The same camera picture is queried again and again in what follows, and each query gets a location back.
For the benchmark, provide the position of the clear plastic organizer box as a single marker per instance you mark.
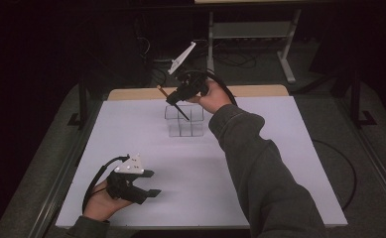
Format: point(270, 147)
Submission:
point(193, 127)

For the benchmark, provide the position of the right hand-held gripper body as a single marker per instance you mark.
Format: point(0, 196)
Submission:
point(193, 84)

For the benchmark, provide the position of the light wooden table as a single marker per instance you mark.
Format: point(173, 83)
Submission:
point(131, 93)

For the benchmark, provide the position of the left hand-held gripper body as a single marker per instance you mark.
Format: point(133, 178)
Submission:
point(122, 188)

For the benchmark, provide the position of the person's right hand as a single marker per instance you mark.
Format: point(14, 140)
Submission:
point(215, 99)

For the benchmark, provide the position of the white metal frame desk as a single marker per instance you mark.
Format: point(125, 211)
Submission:
point(250, 30)

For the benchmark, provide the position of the aluminium frame rail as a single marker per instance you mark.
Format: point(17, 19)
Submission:
point(375, 158)
point(64, 168)

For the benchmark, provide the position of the white table mat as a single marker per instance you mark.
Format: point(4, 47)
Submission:
point(187, 172)

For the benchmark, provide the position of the black metal stand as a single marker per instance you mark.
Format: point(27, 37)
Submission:
point(83, 105)
point(356, 105)

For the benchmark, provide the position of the person's left hand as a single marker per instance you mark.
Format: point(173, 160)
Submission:
point(99, 205)

